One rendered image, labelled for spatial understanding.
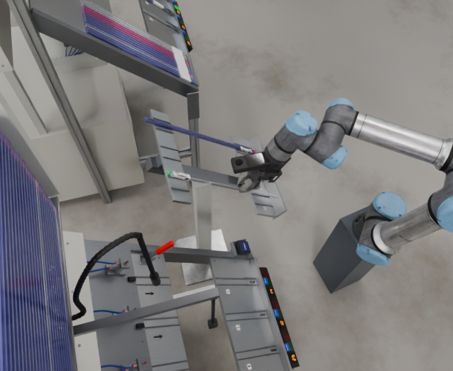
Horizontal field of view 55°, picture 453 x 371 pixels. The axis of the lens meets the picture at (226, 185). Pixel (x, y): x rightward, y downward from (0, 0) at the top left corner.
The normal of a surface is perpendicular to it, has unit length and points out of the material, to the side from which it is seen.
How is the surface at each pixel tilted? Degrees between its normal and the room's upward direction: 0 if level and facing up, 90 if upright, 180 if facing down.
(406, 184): 0
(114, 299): 43
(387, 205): 8
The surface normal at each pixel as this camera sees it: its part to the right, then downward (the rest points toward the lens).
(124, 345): 0.68, -0.50
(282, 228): 0.04, -0.48
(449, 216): -0.37, 0.74
